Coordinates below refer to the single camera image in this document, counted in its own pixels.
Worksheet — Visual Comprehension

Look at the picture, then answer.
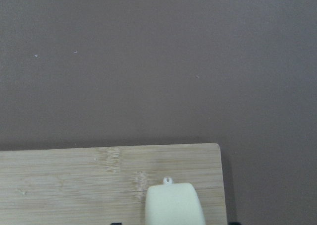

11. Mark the bamboo cutting board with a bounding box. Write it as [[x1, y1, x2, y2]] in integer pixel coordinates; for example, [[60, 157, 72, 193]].
[[0, 143, 227, 225]]

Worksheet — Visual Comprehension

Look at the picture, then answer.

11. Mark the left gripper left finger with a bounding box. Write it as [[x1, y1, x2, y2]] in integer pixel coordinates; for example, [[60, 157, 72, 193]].
[[110, 222, 122, 225]]

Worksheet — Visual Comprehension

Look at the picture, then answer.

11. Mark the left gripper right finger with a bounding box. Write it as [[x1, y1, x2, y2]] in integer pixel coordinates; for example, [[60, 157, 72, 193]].
[[228, 222, 242, 225]]

